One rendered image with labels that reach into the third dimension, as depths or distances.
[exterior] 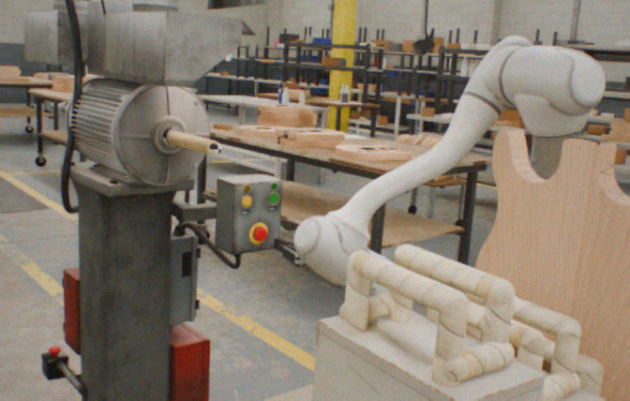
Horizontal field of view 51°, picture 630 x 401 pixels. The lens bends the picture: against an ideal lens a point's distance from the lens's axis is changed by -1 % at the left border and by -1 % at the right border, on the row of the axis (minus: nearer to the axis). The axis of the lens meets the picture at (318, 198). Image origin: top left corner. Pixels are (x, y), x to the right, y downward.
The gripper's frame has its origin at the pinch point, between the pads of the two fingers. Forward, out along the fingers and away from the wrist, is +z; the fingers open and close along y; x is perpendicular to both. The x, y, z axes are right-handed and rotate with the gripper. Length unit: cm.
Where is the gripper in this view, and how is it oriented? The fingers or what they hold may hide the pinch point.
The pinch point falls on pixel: (284, 245)
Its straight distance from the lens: 175.6
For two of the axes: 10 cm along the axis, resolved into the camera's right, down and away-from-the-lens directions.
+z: -6.5, -1.7, 7.4
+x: 0.5, -9.8, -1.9
